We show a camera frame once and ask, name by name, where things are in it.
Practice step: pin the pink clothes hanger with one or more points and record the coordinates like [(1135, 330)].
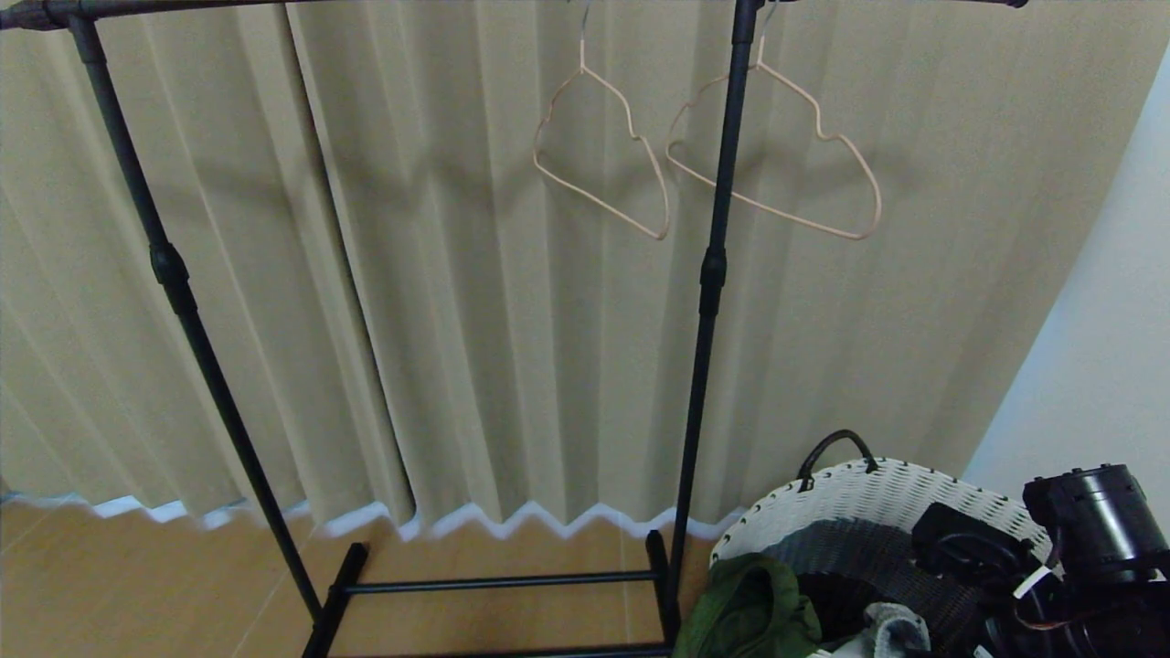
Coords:
[(599, 203), (795, 214)]

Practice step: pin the pale grey shorts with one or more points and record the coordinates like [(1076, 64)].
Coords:
[(891, 631)]

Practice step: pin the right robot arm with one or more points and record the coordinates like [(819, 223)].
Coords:
[(1106, 521)]

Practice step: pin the white laundry basket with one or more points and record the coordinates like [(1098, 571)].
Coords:
[(868, 498)]

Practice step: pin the black clothes rack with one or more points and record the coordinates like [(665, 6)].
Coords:
[(174, 274)]

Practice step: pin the beige curtain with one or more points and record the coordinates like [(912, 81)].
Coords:
[(503, 320)]

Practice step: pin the green garment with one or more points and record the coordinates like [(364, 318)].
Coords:
[(749, 612)]

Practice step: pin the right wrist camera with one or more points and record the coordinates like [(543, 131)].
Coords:
[(969, 548)]

